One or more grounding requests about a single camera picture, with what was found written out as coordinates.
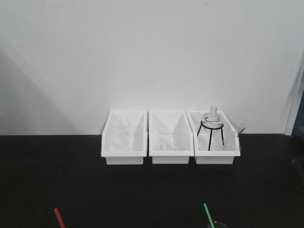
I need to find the green plastic spoon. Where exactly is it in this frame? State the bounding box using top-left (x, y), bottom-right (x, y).
top-left (203, 203), bottom-right (215, 228)

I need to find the red plastic spoon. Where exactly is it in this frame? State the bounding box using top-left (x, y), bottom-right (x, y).
top-left (54, 208), bottom-right (66, 228)

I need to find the glass beaker in middle bin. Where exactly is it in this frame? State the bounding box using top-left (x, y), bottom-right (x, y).
top-left (157, 123), bottom-right (178, 151)

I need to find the glass beaker in bin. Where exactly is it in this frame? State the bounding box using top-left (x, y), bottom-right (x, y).
top-left (110, 118), bottom-right (132, 149)
top-left (157, 123), bottom-right (178, 151)

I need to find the middle white plastic bin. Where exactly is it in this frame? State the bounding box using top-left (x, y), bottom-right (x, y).
top-left (149, 111), bottom-right (194, 164)

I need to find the white plastic bin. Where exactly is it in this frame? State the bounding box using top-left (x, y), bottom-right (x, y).
top-left (186, 111), bottom-right (240, 164)
top-left (149, 111), bottom-right (194, 164)
top-left (101, 111), bottom-right (148, 165)

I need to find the glass beaker in left bin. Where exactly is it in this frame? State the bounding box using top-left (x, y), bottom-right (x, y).
top-left (110, 118), bottom-right (132, 149)

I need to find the left white plastic bin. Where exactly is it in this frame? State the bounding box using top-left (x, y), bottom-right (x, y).
top-left (101, 111), bottom-right (148, 165)

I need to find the round glass flask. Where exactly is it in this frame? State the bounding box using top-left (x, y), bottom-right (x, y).
top-left (201, 106), bottom-right (223, 129)

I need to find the right white plastic bin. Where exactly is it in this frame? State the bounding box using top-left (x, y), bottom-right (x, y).
top-left (186, 111), bottom-right (240, 164)

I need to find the clear glass test tube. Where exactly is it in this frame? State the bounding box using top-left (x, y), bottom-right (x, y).
top-left (222, 123), bottom-right (247, 149)

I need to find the right glass beaker on table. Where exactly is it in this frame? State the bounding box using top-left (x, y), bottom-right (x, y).
top-left (207, 221), bottom-right (228, 228)

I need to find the black wire tripod stand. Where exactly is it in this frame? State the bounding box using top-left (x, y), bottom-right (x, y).
top-left (197, 120), bottom-right (225, 151)

